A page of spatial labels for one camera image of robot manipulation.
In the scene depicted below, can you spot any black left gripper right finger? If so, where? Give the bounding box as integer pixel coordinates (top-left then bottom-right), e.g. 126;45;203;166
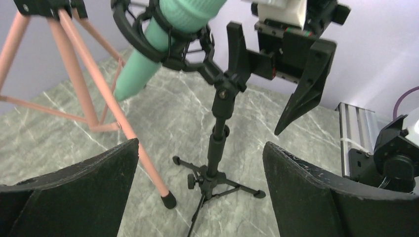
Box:
262;142;419;237

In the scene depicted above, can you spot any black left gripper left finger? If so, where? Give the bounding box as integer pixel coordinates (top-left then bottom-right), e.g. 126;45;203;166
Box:
0;138;139;237

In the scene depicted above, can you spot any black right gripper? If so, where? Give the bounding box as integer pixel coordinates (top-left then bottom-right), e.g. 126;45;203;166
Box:
227;0;351;136

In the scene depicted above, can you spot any black shock mount stand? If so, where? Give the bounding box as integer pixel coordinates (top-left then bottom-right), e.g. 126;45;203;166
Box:
110;0;267;237

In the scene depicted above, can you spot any mint green toy microphone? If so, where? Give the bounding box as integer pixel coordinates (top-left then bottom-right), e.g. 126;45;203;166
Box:
111;0;225;101

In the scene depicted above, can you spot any pink music stand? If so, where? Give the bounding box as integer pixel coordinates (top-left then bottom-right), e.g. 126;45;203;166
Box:
0;0;177;210

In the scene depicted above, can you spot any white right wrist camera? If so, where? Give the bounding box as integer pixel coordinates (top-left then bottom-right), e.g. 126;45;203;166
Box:
248;0;308;29

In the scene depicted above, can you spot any aluminium frame rail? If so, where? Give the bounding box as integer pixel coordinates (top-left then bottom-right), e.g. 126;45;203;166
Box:
337;103;381;180

